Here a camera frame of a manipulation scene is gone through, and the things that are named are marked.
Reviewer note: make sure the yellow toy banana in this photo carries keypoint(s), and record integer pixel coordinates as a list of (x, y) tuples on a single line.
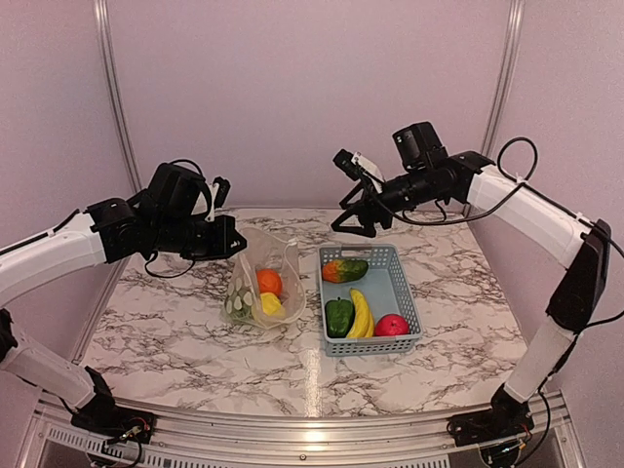
[(363, 325)]

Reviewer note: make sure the green toy bell pepper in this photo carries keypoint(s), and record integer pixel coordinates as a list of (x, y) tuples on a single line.
[(340, 315)]

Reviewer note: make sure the clear zip top bag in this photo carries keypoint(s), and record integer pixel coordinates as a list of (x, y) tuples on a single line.
[(266, 250)]

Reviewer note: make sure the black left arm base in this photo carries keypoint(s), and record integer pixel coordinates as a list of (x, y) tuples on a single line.
[(102, 415)]

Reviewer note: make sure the aluminium frame post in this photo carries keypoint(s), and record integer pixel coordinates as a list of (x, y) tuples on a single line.
[(106, 48), (506, 74)]

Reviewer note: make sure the right aluminium frame post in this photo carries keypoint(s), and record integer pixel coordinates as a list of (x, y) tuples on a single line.
[(506, 74)]

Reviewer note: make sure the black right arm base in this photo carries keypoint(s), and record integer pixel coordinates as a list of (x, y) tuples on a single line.
[(504, 418)]

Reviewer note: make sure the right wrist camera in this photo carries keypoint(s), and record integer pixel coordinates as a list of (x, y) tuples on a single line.
[(353, 164)]

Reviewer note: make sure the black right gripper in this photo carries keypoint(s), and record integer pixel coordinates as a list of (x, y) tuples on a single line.
[(364, 212)]

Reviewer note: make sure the orange toy orange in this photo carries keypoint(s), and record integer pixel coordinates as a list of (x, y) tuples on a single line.
[(269, 280)]

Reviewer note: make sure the red toy apple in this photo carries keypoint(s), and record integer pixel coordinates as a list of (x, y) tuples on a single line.
[(392, 325)]

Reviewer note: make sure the left aluminium frame post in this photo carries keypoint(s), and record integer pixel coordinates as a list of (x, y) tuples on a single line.
[(106, 48)]

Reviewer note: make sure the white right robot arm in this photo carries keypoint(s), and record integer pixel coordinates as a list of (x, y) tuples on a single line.
[(579, 245)]

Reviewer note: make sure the green orange toy mango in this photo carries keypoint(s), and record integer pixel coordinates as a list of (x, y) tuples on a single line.
[(341, 271)]

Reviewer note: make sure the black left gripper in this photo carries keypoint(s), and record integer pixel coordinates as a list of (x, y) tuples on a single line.
[(221, 246)]

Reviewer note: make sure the aluminium front rail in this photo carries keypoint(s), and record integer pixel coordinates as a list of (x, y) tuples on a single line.
[(194, 438)]

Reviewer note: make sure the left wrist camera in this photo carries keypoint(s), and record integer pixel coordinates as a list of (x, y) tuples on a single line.
[(215, 194)]

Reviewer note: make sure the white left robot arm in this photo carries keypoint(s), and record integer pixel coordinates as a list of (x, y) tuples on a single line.
[(27, 265)]

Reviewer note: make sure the grey plastic basket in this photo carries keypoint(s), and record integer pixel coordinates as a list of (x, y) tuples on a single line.
[(386, 289)]

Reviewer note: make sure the green toy watermelon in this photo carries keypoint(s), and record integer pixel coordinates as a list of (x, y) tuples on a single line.
[(239, 307)]

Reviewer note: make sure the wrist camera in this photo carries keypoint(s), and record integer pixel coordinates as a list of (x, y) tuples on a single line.
[(215, 194), (353, 164)]

